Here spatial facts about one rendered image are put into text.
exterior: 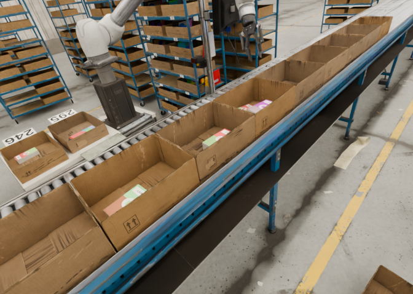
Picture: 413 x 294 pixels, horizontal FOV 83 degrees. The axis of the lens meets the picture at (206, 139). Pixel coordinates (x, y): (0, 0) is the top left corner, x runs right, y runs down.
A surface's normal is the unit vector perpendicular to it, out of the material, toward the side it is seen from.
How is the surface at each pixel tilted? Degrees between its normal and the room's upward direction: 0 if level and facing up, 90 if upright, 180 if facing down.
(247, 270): 0
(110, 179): 89
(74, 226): 1
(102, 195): 89
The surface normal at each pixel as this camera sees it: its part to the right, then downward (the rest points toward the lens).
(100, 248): 0.70, 0.33
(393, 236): -0.13, -0.81
